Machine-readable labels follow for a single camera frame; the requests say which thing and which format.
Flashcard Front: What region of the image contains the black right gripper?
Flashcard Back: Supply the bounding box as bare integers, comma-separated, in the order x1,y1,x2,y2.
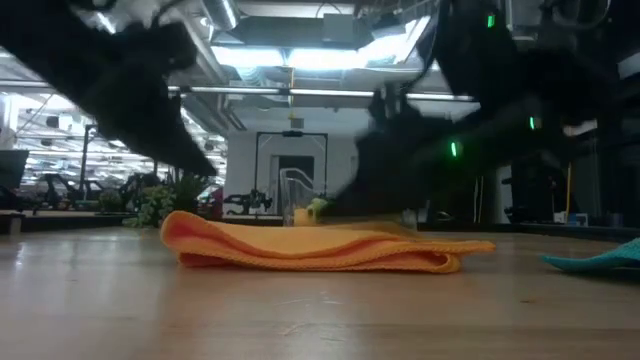
329,94,481,219

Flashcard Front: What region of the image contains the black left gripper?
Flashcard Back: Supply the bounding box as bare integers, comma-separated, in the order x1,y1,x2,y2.
64,22,219,179

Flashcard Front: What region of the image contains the green microfiber towel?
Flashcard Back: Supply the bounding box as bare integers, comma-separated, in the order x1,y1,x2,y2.
306,197,330,221

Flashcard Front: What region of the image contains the teal microfiber towel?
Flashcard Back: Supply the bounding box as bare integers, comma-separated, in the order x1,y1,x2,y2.
541,237,640,274

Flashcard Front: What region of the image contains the small potted succulent plant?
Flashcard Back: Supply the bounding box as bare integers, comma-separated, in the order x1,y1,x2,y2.
123,172,212,230

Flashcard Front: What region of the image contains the clear plastic bin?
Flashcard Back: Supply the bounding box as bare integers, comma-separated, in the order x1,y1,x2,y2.
279,167,331,227

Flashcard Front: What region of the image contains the long ceiling light bar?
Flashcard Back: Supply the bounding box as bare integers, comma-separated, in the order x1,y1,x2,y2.
167,85,476,103

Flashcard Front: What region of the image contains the black monitor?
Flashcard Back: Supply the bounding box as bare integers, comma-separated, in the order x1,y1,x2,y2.
0,148,30,191

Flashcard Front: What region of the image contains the silver ventilation duct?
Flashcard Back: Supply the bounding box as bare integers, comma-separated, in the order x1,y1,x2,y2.
179,19,246,132

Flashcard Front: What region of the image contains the yellow hanging cable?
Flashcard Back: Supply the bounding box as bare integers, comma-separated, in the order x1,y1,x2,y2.
565,162,575,216

